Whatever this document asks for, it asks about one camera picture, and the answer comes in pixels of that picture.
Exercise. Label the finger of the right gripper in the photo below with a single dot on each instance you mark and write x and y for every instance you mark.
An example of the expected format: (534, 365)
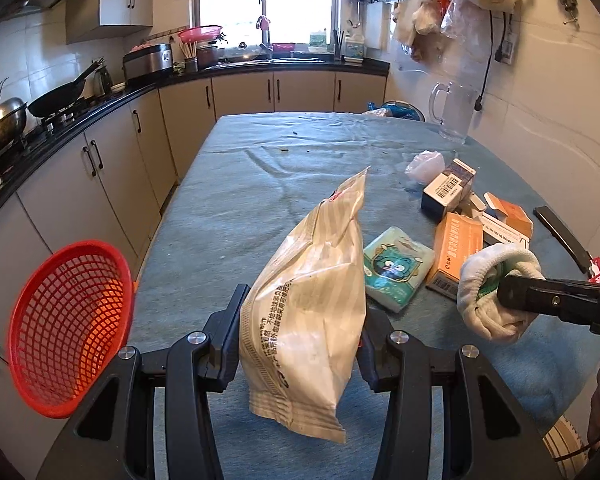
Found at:
(570, 301)

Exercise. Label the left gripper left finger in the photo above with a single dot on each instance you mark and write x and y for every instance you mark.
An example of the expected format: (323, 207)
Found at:
(111, 433)

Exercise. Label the red plastic mesh basket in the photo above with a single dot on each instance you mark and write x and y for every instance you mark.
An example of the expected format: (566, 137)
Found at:
(70, 319)

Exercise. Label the knotted clear plastic bag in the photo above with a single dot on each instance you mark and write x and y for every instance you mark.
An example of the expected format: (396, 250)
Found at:
(425, 166)

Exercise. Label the blue white medicine box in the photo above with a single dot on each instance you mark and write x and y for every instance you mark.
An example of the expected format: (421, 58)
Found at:
(445, 193)

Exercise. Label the long white medicine box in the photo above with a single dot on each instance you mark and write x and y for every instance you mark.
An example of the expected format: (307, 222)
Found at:
(495, 230)

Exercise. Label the white sock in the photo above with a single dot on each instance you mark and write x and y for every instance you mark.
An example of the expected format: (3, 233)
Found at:
(477, 293)

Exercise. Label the silver rice cooker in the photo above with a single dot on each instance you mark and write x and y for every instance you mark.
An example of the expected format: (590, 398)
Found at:
(148, 61)

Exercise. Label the beige striped snack bag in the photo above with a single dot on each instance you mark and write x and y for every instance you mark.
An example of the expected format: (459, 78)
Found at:
(301, 323)

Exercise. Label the black wok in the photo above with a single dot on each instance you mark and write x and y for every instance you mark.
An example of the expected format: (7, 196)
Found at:
(63, 96)

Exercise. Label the red snack packet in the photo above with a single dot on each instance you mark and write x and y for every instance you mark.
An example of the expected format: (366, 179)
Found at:
(594, 270)

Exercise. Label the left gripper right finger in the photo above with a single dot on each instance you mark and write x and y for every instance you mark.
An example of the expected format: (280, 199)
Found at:
(446, 404)

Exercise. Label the blue bag behind table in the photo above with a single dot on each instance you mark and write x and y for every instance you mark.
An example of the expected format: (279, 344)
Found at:
(396, 109)

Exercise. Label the steel pot with lid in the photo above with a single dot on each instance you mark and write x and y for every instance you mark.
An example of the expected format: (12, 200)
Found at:
(13, 118)

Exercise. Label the green tissue packet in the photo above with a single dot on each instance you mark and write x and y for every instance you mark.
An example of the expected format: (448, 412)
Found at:
(394, 267)

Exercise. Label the grey-green table cloth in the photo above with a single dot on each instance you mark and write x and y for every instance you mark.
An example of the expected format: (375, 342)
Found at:
(545, 370)

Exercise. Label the torn orange carton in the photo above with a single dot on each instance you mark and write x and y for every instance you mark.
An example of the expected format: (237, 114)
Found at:
(510, 214)

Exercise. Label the kitchen faucet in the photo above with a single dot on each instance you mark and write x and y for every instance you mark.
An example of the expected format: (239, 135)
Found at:
(264, 25)

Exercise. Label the clear glass pitcher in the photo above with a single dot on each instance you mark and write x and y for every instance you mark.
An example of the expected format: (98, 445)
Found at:
(451, 106)

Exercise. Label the upper kitchen cabinets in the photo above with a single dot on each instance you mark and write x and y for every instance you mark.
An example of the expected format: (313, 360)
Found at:
(88, 20)

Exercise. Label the kitchen cabinets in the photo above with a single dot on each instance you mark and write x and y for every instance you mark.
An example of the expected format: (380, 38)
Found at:
(130, 150)
(88, 20)

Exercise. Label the lower kitchen cabinets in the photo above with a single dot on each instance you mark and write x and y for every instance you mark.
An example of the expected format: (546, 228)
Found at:
(130, 150)

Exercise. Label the long orange medicine box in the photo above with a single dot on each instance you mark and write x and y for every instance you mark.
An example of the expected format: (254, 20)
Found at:
(457, 238)

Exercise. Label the hanging bag of goods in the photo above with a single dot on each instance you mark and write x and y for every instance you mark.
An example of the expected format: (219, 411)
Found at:
(435, 24)

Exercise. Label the pink colander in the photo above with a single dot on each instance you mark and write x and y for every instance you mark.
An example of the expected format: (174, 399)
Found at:
(200, 33)

